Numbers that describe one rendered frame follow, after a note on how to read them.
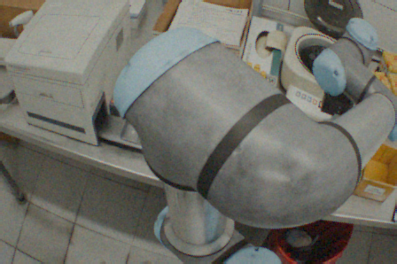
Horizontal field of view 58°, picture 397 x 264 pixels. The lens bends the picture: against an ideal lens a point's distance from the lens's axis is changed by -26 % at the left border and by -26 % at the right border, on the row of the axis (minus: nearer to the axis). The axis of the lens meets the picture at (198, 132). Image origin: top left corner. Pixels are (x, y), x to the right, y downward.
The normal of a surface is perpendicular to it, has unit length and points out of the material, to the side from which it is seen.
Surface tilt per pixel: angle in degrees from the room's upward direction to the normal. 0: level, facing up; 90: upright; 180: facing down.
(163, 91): 40
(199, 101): 28
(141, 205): 0
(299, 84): 90
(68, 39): 0
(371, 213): 0
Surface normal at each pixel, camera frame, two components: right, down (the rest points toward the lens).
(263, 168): -0.11, 0.04
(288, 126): 0.24, -0.51
